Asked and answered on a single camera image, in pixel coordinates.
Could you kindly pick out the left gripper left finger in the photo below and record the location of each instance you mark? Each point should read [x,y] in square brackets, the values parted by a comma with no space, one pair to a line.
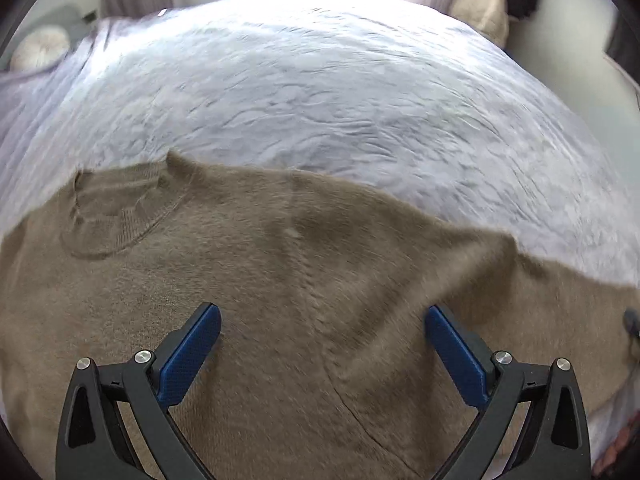
[93,441]

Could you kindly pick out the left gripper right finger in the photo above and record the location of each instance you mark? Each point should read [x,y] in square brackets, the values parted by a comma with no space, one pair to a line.
[553,442]

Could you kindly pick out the brown knitted sweater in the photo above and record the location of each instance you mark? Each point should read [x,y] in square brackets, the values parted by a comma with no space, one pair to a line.
[322,370]

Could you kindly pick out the person's left hand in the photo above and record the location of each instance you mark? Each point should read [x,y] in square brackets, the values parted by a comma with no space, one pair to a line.
[620,461]

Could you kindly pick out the lavender embossed bedspread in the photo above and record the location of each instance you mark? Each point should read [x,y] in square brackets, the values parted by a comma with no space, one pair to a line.
[399,99]

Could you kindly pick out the round cream cushion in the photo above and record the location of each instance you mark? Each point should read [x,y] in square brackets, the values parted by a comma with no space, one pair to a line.
[41,48]

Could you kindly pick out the beige hanging coat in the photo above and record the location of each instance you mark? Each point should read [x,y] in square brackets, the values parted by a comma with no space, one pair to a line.
[487,17]

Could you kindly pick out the black wall screen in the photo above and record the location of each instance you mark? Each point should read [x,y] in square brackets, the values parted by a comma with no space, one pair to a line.
[623,48]

